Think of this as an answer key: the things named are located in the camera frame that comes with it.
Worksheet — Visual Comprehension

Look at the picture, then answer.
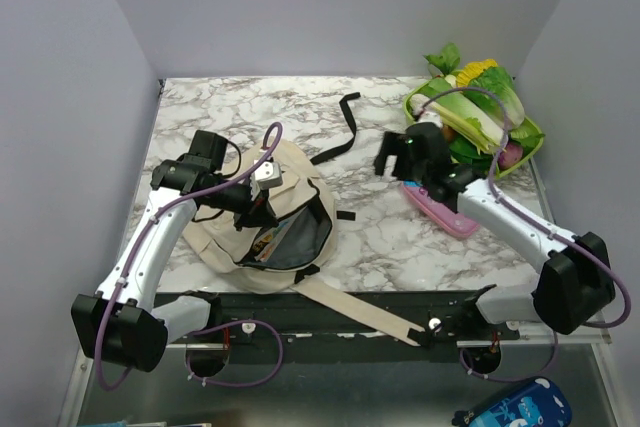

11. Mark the purple onion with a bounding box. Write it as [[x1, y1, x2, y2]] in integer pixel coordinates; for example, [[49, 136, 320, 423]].
[[498, 141, 524, 171]]

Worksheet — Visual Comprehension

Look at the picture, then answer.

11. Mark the green plastic vegetable tray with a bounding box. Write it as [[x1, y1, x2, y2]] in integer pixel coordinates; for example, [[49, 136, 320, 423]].
[[403, 75, 544, 178]]

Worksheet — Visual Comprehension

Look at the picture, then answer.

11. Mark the yellow corn cob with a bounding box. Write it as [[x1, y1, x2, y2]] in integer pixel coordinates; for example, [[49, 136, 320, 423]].
[[453, 59, 499, 87]]

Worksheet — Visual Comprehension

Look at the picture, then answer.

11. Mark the blue shark pencil case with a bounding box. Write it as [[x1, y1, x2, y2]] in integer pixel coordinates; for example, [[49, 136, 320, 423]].
[[451, 377, 573, 427]]

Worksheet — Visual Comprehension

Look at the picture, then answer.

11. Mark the pink blue pencil case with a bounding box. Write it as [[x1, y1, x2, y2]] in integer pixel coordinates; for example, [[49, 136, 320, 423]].
[[401, 182, 479, 239]]

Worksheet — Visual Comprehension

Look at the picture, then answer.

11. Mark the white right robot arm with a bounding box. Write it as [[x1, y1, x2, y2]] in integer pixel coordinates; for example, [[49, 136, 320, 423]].
[[374, 123, 615, 339]]

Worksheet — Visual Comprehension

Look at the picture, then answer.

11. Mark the dark green leafy vegetable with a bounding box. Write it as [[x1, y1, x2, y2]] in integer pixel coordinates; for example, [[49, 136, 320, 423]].
[[448, 136, 495, 175]]

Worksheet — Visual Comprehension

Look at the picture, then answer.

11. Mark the green lettuce head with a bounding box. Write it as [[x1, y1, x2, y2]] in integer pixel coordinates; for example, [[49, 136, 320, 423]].
[[463, 66, 525, 130]]

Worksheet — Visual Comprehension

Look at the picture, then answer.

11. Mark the green leaf sprig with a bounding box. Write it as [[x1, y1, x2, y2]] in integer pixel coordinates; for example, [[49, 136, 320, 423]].
[[424, 42, 461, 75]]

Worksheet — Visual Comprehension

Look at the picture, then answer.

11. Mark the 169-Storey Treehouse book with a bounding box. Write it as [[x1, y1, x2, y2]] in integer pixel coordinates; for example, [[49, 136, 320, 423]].
[[251, 218, 293, 262]]

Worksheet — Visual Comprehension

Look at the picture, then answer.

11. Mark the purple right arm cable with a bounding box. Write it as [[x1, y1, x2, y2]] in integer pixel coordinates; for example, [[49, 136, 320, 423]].
[[412, 86, 632, 382]]

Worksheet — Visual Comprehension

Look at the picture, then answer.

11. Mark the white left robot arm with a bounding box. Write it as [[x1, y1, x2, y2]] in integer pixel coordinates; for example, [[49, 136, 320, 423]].
[[71, 122, 283, 378]]

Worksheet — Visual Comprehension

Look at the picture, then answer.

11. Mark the napa cabbage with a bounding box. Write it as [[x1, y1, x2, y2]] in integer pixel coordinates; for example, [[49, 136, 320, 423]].
[[408, 76, 503, 153]]

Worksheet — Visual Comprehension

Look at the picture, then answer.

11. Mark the aluminium frame rail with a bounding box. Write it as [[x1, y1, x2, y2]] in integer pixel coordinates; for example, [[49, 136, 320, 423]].
[[59, 337, 621, 426]]

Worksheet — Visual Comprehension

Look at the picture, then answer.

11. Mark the cream canvas backpack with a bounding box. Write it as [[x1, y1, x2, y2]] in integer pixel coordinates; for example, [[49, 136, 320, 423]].
[[180, 91, 436, 349]]

